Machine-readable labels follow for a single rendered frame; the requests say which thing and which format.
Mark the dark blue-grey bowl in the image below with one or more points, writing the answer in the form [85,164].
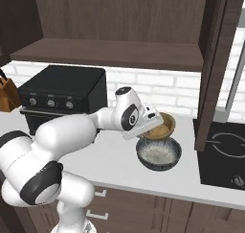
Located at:
[159,155]

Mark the dark wood cabinet door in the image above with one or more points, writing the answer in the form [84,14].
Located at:
[19,22]
[212,67]

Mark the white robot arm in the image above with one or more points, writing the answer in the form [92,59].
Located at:
[63,131]

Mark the dark wood cupboard door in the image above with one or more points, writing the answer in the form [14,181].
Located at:
[207,219]

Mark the black hob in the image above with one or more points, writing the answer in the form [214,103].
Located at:
[223,157]

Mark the black toaster oven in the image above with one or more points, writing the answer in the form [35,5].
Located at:
[67,83]

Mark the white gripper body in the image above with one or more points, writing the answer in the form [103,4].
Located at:
[143,128]

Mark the brown wooden knife block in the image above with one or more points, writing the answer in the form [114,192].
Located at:
[8,96]

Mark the dark wood drawer front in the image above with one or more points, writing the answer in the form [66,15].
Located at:
[130,198]
[127,221]

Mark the grey metal range hood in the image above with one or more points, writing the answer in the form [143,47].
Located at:
[234,83]

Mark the brown wooden bowl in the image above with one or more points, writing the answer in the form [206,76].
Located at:
[164,128]

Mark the dark wood open cabinet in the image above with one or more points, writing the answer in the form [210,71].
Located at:
[111,35]

